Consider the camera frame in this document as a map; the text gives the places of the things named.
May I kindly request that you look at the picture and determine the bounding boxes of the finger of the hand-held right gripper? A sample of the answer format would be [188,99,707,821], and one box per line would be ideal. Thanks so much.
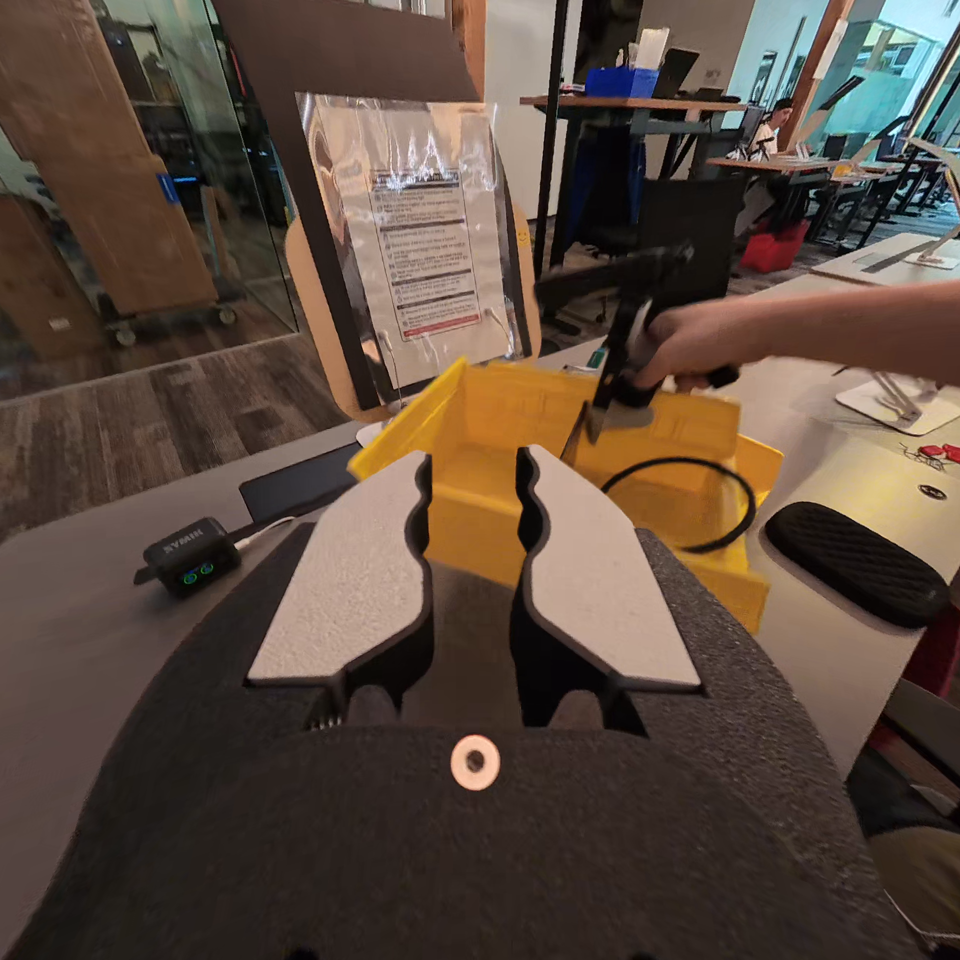
[583,401,660,446]

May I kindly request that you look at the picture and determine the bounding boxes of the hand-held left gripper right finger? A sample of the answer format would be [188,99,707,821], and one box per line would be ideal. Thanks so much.
[514,444,704,699]

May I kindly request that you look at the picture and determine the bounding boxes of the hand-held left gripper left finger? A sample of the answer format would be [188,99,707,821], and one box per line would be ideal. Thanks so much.
[246,448,436,695]

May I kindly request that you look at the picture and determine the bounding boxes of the yellow plastic bin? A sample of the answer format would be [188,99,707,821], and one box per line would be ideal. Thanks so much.
[346,356,785,635]

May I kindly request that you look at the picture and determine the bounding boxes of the person's right forearm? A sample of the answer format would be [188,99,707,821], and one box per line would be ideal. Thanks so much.
[742,281,960,380]

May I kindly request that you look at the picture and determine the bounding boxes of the person's right hand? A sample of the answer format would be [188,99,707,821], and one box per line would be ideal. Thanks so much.
[632,298,757,395]

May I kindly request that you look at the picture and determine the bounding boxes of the black bin divider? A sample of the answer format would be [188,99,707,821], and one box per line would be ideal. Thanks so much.
[558,401,595,462]

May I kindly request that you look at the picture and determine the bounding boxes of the white stand base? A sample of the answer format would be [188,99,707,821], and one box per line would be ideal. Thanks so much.
[354,401,410,451]

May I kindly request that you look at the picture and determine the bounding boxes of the black charging case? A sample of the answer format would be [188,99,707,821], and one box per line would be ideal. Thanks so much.
[133,517,243,600]

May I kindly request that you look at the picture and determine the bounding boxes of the black office chair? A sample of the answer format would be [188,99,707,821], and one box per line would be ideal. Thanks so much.
[637,174,747,301]

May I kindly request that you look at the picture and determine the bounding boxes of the red bag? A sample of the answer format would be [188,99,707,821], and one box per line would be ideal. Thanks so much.
[738,219,811,275]

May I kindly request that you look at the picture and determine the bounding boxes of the document sheet in plastic sleeve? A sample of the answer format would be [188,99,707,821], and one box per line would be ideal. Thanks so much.
[296,93,526,391]

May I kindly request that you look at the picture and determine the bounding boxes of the black wrist rest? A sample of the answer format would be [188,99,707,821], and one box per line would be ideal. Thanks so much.
[761,501,952,630]

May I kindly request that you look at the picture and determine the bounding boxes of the wooden standing desk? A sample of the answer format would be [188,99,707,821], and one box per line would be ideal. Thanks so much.
[519,93,750,249]

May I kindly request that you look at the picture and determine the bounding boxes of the white laptop stand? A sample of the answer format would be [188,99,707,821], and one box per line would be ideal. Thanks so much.
[903,225,960,271]
[836,371,960,438]

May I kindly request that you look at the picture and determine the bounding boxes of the blue plastic bin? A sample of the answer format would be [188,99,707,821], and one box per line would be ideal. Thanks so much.
[585,66,661,100]

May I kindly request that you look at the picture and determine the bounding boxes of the black laptop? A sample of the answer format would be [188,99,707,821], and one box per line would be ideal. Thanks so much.
[652,46,702,100]

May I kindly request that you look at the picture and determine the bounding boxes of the black board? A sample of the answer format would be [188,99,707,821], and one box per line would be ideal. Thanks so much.
[213,0,541,410]

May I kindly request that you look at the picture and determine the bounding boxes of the white cable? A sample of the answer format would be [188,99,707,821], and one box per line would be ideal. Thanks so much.
[228,516,297,545]

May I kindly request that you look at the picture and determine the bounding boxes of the black metal frame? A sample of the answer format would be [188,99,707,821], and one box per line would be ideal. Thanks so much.
[543,0,575,271]

